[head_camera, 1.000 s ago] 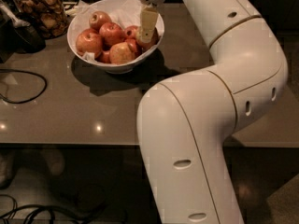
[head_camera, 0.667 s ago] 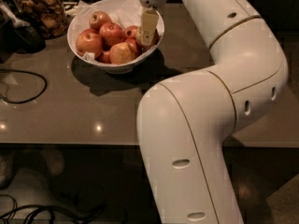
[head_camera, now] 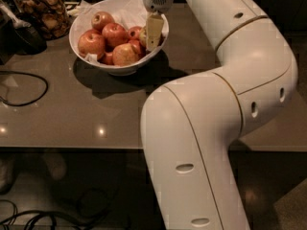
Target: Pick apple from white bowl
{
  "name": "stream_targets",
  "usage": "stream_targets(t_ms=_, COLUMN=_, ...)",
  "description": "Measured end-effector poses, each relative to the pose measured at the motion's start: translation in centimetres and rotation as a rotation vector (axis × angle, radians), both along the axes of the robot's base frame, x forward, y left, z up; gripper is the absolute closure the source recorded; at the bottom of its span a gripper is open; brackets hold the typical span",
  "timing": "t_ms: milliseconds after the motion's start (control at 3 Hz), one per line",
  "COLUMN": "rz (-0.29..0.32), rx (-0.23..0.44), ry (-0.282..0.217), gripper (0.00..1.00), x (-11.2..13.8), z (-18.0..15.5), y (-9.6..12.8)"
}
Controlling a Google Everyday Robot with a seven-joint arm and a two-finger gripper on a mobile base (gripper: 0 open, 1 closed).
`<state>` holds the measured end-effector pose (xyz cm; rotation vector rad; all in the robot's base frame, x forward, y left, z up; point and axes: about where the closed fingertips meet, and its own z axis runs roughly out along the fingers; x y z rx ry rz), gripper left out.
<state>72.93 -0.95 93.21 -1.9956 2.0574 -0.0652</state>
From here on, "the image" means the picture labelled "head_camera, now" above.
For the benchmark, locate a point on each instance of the glass jar of dried chips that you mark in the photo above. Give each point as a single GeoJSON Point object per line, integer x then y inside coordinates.
{"type": "Point", "coordinates": [50, 16]}

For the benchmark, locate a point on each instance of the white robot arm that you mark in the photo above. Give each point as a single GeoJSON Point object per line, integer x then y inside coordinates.
{"type": "Point", "coordinates": [188, 124]}

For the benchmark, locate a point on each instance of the white ceramic bowl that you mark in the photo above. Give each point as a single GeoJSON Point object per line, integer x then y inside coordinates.
{"type": "Point", "coordinates": [128, 68]}

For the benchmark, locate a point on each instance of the black appliance with scoop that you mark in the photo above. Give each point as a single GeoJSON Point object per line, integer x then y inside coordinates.
{"type": "Point", "coordinates": [17, 36]}

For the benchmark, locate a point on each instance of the red apple top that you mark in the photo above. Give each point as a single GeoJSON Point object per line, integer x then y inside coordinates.
{"type": "Point", "coordinates": [100, 19]}

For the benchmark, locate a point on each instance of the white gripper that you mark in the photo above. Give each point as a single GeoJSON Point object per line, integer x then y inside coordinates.
{"type": "Point", "coordinates": [158, 0]}

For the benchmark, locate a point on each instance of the yellow-red apple front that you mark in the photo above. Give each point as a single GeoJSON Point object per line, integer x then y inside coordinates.
{"type": "Point", "coordinates": [124, 55]}

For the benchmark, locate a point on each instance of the red apple bottom hidden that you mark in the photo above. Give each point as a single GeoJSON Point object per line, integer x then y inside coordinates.
{"type": "Point", "coordinates": [107, 58]}

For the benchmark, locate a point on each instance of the white shoe under table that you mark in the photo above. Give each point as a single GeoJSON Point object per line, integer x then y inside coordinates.
{"type": "Point", "coordinates": [6, 173]}

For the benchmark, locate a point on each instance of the red apple centre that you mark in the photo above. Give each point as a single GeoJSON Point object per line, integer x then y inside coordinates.
{"type": "Point", "coordinates": [115, 34]}

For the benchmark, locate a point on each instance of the yellow-red apple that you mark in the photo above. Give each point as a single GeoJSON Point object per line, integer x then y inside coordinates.
{"type": "Point", "coordinates": [142, 37]}
{"type": "Point", "coordinates": [124, 55]}

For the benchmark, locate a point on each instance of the white paper bowl liner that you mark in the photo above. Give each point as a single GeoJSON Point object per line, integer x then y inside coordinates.
{"type": "Point", "coordinates": [128, 11]}

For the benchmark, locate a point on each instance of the large red apple left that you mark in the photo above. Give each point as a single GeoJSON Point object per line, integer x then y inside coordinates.
{"type": "Point", "coordinates": [92, 42]}

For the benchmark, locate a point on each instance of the red apple middle right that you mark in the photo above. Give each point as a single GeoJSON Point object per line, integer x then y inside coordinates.
{"type": "Point", "coordinates": [138, 48]}

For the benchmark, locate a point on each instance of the small red apple back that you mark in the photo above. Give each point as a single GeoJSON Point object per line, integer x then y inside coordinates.
{"type": "Point", "coordinates": [134, 32]}

